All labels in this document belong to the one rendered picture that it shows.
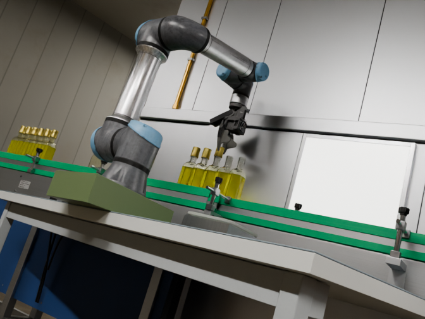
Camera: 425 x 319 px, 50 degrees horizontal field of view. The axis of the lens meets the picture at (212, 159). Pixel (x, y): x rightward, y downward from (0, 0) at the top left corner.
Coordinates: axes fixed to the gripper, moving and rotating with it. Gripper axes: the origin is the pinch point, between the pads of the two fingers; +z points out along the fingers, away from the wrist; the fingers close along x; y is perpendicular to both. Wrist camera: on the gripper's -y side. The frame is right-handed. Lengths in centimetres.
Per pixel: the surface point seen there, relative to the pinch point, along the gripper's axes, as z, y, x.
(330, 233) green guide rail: 26, 55, -5
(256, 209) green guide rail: 22.6, 25.8, -4.6
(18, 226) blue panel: 54, -88, -12
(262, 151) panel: -5.2, 13.2, 11.7
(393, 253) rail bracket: 30, 77, -17
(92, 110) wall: -70, -252, 143
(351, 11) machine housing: -76, 36, 14
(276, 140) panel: -10.7, 18.5, 11.6
